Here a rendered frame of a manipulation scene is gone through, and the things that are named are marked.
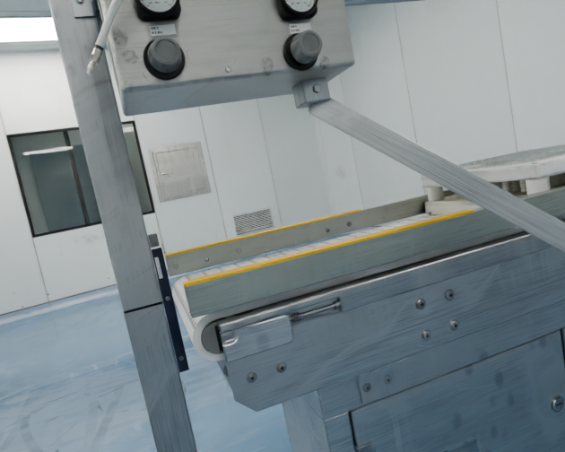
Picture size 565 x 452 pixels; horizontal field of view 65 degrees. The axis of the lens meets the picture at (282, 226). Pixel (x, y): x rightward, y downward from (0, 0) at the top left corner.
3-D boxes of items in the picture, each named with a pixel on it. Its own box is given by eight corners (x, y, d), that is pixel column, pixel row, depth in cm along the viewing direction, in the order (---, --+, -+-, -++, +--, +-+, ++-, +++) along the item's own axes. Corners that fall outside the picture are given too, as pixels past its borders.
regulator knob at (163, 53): (149, 73, 34) (135, 14, 34) (148, 82, 37) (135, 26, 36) (191, 69, 35) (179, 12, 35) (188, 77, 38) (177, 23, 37)
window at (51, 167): (32, 238, 497) (5, 134, 485) (32, 238, 498) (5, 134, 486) (155, 212, 556) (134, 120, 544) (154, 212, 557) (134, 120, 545)
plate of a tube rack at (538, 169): (538, 179, 57) (536, 163, 57) (421, 187, 80) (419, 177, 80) (664, 149, 65) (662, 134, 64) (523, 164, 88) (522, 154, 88)
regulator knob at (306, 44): (296, 64, 38) (287, 13, 38) (286, 73, 40) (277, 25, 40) (331, 60, 39) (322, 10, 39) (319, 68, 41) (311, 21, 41)
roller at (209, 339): (205, 360, 43) (198, 326, 43) (179, 303, 68) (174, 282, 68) (239, 349, 44) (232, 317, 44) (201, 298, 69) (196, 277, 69)
